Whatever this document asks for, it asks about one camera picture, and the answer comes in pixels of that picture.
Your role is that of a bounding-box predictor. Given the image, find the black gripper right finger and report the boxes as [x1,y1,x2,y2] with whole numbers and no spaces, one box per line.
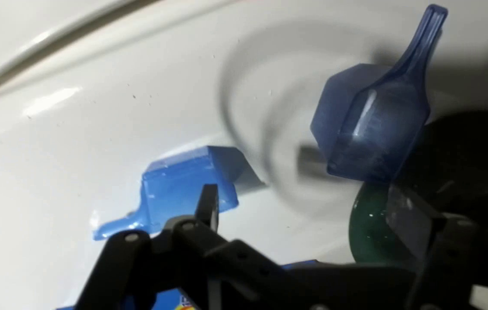
[385,185,488,310]

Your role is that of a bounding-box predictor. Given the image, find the blue plastic scoop cup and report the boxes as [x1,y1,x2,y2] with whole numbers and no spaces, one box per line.
[92,145,268,241]

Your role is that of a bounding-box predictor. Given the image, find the white washing machine top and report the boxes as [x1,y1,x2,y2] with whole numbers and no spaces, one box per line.
[0,0,488,310]

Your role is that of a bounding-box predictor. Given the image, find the purple plastic scoop cup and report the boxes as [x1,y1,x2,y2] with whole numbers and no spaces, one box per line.
[309,4,451,185]

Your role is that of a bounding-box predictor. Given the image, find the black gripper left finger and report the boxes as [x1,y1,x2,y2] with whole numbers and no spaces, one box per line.
[76,183,240,310]

